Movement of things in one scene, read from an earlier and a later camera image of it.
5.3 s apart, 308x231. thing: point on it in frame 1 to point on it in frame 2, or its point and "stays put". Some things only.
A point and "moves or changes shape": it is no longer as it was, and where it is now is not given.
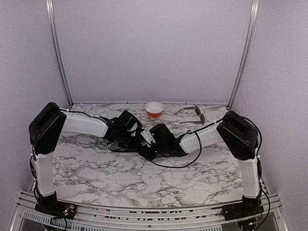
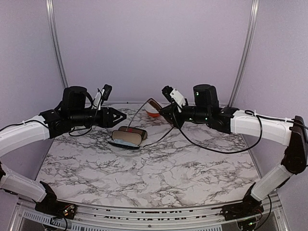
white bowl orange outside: (154, 109) stays put
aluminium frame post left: (54, 40) stays put
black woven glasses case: (118, 147) moves or changes shape
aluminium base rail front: (26, 217) stays put
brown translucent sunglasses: (198, 112) moves or changes shape
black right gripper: (146, 154) to (172, 110)
